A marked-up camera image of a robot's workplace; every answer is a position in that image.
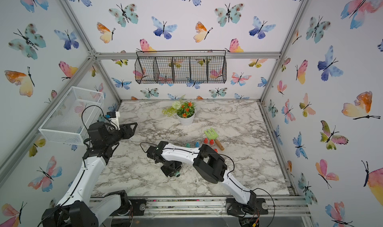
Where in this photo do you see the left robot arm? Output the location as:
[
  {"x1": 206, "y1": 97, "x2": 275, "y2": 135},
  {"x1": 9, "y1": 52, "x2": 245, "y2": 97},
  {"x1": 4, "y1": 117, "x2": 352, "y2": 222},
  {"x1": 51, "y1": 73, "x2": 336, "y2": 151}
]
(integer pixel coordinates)
[{"x1": 38, "y1": 122, "x2": 138, "y2": 227}]

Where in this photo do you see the white mesh wall basket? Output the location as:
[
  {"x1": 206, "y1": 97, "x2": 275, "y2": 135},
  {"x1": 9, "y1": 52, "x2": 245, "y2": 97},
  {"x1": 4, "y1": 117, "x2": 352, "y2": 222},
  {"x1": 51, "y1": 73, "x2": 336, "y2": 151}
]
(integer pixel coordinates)
[{"x1": 38, "y1": 86, "x2": 104, "y2": 145}]

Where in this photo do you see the black wire wall basket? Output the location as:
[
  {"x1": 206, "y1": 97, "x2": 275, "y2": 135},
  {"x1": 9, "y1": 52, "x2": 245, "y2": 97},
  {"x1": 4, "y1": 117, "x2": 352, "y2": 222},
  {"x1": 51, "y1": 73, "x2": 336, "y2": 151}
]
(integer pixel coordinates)
[{"x1": 134, "y1": 50, "x2": 227, "y2": 84}]

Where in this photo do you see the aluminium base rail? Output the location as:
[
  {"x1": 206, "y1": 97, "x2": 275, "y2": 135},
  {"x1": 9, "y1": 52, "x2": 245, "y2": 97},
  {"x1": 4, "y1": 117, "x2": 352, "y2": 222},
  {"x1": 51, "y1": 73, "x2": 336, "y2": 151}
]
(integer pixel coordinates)
[{"x1": 129, "y1": 196, "x2": 311, "y2": 218}]

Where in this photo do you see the white pot with flowers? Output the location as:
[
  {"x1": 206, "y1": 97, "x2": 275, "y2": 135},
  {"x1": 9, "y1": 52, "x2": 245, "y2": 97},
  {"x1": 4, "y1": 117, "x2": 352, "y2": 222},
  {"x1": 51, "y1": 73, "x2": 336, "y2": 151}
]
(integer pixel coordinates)
[{"x1": 162, "y1": 100, "x2": 196, "y2": 126}]

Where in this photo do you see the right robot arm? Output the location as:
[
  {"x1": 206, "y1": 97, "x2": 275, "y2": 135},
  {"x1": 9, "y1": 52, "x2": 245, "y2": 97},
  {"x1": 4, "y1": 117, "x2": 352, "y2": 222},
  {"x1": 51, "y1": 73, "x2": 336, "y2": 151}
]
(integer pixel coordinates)
[{"x1": 145, "y1": 141, "x2": 268, "y2": 218}]

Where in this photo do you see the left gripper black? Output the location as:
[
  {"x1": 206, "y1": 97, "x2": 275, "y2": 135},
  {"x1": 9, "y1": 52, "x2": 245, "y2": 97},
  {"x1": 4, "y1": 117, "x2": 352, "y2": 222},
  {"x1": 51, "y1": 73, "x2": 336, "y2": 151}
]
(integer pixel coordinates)
[{"x1": 106, "y1": 121, "x2": 137, "y2": 147}]

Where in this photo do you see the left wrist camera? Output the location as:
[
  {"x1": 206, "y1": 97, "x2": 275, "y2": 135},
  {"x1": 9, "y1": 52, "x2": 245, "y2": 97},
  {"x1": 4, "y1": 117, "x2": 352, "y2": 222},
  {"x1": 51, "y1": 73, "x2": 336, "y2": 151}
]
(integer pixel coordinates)
[{"x1": 106, "y1": 111, "x2": 120, "y2": 130}]

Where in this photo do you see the green garden fork wooden handle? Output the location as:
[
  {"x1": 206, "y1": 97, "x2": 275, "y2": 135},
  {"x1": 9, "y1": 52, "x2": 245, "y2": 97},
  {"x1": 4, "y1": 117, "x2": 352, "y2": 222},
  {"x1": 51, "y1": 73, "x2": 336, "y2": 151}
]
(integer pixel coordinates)
[{"x1": 204, "y1": 128, "x2": 225, "y2": 151}]

